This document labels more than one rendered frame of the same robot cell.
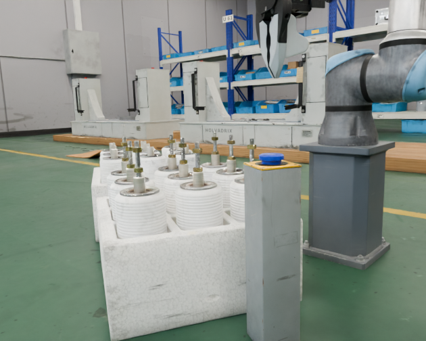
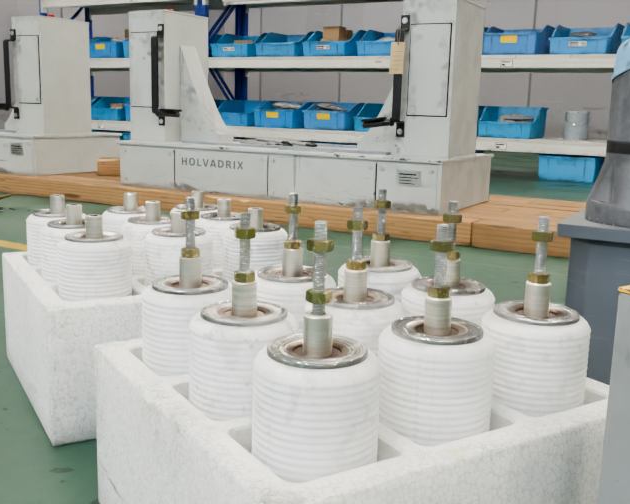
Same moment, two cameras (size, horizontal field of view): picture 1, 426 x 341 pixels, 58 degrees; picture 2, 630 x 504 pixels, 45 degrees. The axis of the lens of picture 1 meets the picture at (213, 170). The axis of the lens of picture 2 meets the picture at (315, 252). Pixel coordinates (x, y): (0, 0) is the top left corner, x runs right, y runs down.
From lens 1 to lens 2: 0.33 m
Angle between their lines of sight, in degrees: 14
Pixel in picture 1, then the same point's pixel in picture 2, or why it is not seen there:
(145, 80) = (36, 41)
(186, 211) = (427, 397)
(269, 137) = (327, 182)
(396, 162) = not seen: hidden behind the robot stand
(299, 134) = (391, 180)
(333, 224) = not seen: hidden behind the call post
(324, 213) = (607, 372)
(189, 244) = (454, 483)
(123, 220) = (293, 432)
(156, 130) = (58, 154)
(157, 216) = (374, 415)
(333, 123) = not seen: outside the picture
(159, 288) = not seen: outside the picture
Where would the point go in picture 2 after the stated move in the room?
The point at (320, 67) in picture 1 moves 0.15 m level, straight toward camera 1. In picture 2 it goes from (438, 45) to (444, 41)
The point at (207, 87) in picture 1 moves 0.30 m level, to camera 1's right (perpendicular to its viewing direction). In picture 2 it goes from (183, 68) to (254, 71)
